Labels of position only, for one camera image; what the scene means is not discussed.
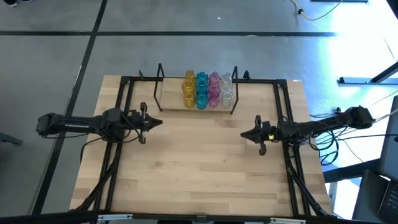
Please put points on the grey chair base leg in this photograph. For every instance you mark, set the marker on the grey chair base leg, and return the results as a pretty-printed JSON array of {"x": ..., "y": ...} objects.
[{"x": 11, "y": 139}]

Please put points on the black desk beam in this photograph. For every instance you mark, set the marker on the black desk beam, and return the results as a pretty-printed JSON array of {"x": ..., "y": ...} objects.
[{"x": 348, "y": 172}]

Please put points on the grey cabinet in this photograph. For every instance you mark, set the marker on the grey cabinet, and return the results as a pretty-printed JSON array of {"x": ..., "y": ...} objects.
[{"x": 367, "y": 199}]

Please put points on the black metal table frame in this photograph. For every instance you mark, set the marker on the black metal table frame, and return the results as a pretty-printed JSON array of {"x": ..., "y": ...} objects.
[{"x": 281, "y": 83}]

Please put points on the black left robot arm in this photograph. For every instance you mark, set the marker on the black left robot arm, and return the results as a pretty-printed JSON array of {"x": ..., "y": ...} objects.
[{"x": 81, "y": 123}]

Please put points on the person's shoe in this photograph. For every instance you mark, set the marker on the person's shoe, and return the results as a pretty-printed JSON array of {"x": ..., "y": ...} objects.
[{"x": 11, "y": 2}]

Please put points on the black keyboard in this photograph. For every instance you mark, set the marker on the black keyboard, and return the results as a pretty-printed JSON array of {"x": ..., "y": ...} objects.
[{"x": 390, "y": 202}]

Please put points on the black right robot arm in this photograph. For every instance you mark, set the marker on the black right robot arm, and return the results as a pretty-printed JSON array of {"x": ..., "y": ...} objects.
[{"x": 323, "y": 123}]

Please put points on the pink wide-mouthed cylinder glass vase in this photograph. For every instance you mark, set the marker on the pink wide-mouthed cylinder glass vase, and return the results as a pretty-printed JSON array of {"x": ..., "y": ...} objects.
[{"x": 214, "y": 91}]

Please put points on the wooden shelf with black frame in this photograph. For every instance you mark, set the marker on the wooden shelf with black frame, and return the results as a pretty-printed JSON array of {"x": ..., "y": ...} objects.
[{"x": 171, "y": 96}]

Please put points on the yellow slim glass vase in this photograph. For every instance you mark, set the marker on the yellow slim glass vase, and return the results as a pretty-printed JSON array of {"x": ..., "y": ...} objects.
[{"x": 190, "y": 75}]

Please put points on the teal square diamond-pattern glass vase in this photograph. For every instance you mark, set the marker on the teal square diamond-pattern glass vase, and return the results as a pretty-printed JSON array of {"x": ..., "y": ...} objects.
[{"x": 202, "y": 76}]

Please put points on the clear round-shouldered glass vase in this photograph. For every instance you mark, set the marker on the clear round-shouldered glass vase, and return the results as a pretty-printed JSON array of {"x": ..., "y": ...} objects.
[{"x": 227, "y": 100}]

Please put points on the pink bulbous flared glass vase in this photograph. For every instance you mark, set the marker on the pink bulbous flared glass vase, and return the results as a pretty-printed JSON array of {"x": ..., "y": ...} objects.
[{"x": 214, "y": 101}]

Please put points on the yellow round ribbed glass vase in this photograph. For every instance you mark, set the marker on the yellow round ribbed glass vase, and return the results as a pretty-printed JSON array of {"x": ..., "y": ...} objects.
[{"x": 188, "y": 100}]

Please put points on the black floor stand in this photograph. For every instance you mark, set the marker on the black floor stand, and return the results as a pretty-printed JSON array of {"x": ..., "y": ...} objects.
[{"x": 354, "y": 81}]

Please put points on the black crossbar with silver brackets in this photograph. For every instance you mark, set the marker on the black crossbar with silver brackets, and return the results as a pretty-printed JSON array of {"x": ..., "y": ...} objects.
[{"x": 62, "y": 219}]

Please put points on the clear tall-necked glass vase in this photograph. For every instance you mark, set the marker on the clear tall-necked glass vase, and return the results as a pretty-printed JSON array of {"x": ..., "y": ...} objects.
[{"x": 226, "y": 79}]

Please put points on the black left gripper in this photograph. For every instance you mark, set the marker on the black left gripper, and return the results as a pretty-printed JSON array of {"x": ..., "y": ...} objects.
[{"x": 138, "y": 119}]

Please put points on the teal tapered glass vase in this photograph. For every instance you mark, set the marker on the teal tapered glass vase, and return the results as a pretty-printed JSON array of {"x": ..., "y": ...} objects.
[{"x": 201, "y": 101}]

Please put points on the grey desk panel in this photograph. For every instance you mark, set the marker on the grey desk panel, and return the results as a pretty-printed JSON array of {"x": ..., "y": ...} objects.
[{"x": 391, "y": 146}]

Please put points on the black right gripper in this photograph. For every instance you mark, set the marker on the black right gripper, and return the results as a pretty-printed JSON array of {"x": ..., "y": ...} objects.
[{"x": 265, "y": 132}]

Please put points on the pink ribbed narrow-necked glass vase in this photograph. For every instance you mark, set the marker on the pink ribbed narrow-necked glass vase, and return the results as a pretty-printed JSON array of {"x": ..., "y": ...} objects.
[{"x": 214, "y": 78}]

